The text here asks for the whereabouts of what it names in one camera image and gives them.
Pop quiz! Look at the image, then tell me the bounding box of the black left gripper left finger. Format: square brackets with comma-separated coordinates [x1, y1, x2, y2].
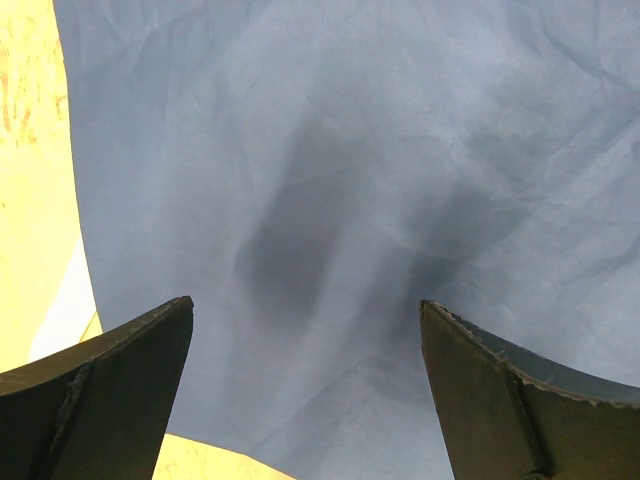
[1, 296, 193, 479]

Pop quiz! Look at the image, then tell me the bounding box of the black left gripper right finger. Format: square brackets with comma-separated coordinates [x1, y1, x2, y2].
[420, 301, 639, 480]

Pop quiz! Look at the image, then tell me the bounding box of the blue wrapping paper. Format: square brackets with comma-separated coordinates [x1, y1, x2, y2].
[54, 1, 639, 479]

